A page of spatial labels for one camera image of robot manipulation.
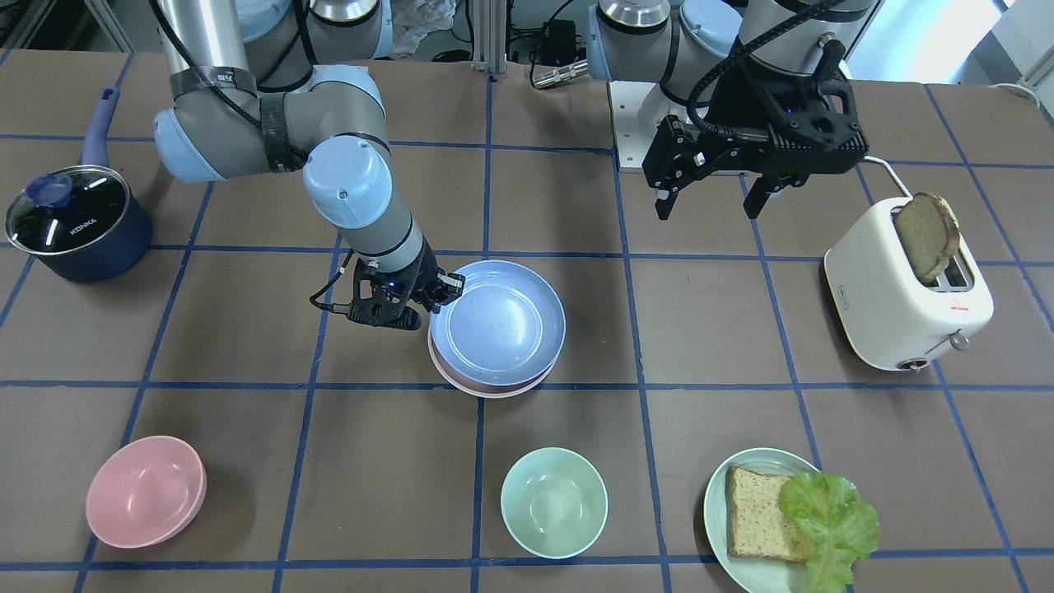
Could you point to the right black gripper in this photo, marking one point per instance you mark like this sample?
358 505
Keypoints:
422 278

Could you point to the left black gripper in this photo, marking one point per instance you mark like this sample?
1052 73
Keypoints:
735 109

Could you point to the blue plate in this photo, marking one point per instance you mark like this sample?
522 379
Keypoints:
506 328

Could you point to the pink plate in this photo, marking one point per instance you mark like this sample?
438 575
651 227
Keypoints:
486 387

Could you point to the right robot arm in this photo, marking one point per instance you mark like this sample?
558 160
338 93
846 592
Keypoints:
274 86

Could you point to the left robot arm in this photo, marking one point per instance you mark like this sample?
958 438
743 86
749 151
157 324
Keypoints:
685 48

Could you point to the cream plate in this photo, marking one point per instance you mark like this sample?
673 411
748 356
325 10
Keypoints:
486 394

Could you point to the bread slice in toaster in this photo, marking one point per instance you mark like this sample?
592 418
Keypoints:
929 234

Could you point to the cream toaster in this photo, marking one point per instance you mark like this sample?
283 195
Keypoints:
891 320

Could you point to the green bowl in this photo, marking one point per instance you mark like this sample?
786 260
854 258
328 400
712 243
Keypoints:
554 503

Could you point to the dark blue pot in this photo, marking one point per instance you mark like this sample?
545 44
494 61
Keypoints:
124 246

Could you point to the bread slice on plate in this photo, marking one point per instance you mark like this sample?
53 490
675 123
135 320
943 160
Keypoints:
757 526

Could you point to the pink bowl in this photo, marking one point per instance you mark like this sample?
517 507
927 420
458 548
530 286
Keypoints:
146 493

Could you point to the lettuce leaf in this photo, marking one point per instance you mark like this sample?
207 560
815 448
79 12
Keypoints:
829 511

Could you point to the glass pot lid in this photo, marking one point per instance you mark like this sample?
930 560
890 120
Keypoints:
67 210

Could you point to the green plate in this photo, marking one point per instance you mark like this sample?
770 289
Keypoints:
752 574

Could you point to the aluminium frame post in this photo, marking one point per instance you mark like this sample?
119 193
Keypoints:
489 36

